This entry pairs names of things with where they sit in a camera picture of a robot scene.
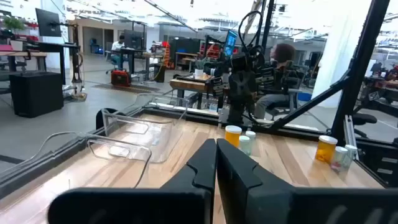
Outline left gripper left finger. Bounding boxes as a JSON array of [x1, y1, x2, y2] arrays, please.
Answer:
[[48, 138, 217, 224]]

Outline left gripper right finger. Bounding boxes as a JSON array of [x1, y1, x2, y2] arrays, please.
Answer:
[[216, 138, 398, 224]]

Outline teal pill bottle red pills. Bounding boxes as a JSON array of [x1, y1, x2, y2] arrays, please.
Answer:
[[238, 135, 251, 156], [330, 146, 348, 172]]

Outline teal pill bottle white cap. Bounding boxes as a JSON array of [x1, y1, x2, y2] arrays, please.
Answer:
[[245, 130, 257, 147], [343, 144, 358, 169]]

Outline orange pill bottle white cap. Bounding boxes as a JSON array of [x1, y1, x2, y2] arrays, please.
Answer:
[[224, 124, 243, 148], [314, 134, 338, 164]]

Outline black monitor on arm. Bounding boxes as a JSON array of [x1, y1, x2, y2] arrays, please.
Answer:
[[35, 8, 62, 37]]

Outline clear plastic bin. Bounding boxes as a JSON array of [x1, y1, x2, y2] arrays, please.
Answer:
[[101, 93, 190, 164]]

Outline black waste bin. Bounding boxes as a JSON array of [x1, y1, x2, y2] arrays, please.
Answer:
[[154, 63, 167, 83]]

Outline blue lit screen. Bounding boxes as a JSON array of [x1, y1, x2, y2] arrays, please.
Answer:
[[223, 29, 239, 57]]

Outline small plant white pot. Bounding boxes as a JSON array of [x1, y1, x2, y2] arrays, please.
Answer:
[[193, 57, 208, 79]]

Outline person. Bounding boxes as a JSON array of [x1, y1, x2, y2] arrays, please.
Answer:
[[110, 34, 126, 69], [253, 42, 301, 121]]

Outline wooden side table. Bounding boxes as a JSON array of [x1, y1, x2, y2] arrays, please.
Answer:
[[169, 76, 215, 110]]

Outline orange striped object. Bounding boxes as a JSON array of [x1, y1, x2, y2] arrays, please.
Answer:
[[163, 42, 175, 69]]

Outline black desk monitor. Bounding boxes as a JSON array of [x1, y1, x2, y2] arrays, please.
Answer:
[[123, 29, 144, 50]]

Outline red floor device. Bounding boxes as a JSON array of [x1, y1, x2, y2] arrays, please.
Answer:
[[111, 69, 132, 88]]

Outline black office chair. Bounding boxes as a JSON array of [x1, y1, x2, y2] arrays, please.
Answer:
[[351, 113, 378, 139]]

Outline black floor cabinet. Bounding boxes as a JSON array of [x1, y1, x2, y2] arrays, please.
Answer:
[[9, 72, 65, 118]]

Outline wooden desk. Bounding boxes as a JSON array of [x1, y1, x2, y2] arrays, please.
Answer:
[[0, 51, 47, 72]]

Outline green potted plant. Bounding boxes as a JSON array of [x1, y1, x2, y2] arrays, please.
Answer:
[[2, 16, 25, 32]]

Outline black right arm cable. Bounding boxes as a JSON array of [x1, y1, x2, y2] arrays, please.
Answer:
[[238, 10, 266, 55]]

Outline silver aluminium bracket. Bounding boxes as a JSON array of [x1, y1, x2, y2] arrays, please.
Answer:
[[343, 114, 358, 158]]

